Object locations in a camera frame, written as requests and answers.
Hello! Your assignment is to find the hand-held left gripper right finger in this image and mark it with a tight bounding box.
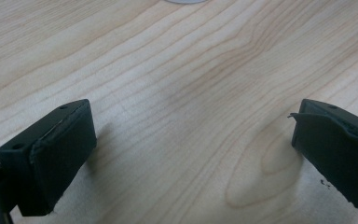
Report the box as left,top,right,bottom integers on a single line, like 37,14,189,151
287,98,358,217

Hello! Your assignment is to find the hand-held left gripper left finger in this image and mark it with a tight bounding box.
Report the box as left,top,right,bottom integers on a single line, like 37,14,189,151
0,98,98,217

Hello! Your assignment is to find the pale grey round disc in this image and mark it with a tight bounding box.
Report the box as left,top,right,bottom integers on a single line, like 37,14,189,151
163,0,208,5

